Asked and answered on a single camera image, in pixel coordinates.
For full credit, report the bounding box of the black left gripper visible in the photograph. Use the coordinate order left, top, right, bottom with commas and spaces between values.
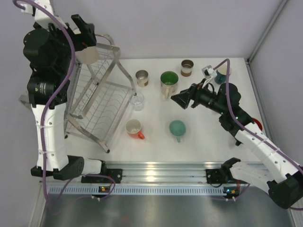
34, 14, 96, 75

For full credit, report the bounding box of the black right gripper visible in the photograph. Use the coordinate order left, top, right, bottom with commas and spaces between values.
171, 78, 226, 115

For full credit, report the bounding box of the tall beige cup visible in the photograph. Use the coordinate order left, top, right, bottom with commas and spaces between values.
76, 46, 98, 65

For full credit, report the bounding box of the teal green mug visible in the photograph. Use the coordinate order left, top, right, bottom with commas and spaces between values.
169, 120, 187, 143

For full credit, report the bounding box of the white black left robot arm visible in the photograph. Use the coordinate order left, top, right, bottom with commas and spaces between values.
23, 14, 108, 183

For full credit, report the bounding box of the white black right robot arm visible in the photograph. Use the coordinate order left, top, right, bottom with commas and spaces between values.
171, 83, 303, 209

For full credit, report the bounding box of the stainless steel dish rack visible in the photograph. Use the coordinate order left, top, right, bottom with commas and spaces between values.
18, 34, 138, 154

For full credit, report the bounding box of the floral mug green inside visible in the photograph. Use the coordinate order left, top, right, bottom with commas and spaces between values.
160, 71, 178, 99

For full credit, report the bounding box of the steel cup with cork base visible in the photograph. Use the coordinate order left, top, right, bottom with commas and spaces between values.
181, 59, 194, 77

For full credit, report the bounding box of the dark teal cup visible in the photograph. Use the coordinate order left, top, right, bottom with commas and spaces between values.
214, 63, 228, 85

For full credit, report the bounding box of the steel cup with brown band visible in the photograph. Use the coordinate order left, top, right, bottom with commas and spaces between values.
135, 70, 149, 87

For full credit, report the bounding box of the clear glass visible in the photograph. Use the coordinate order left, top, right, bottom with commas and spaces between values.
130, 92, 144, 111

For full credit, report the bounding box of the orange mug white inside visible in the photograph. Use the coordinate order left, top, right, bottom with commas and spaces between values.
125, 119, 145, 140

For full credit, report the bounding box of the dark brown mug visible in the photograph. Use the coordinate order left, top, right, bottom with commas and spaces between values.
234, 117, 264, 146

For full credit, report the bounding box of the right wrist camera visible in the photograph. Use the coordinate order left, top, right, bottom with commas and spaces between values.
202, 65, 217, 88

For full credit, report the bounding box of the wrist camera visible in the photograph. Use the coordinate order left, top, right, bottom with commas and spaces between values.
20, 0, 68, 30
202, 65, 217, 88

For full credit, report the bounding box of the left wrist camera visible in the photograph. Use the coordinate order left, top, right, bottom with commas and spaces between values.
20, 0, 68, 30

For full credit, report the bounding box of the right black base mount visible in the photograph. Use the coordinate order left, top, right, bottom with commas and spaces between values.
205, 158, 238, 187

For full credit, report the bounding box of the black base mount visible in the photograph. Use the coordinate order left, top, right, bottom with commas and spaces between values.
205, 158, 238, 187
81, 164, 123, 184

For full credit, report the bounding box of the aluminium mounting rail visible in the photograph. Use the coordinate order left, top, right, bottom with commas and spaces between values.
40, 160, 268, 185

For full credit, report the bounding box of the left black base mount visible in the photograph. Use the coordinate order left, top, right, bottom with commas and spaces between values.
81, 164, 123, 184

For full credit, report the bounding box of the perforated cable duct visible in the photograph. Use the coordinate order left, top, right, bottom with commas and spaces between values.
63, 185, 231, 196

